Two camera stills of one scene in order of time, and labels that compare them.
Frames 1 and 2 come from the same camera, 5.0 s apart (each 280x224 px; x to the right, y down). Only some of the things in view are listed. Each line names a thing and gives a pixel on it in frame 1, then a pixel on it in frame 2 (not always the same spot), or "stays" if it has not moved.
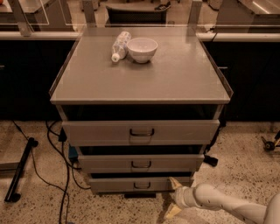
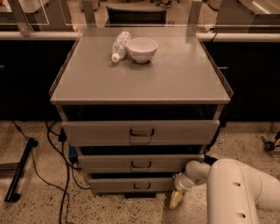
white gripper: [183, 197] -> [181, 185]
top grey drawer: [140, 132] stays
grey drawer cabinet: [141, 106] stays
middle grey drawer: [141, 163] stays
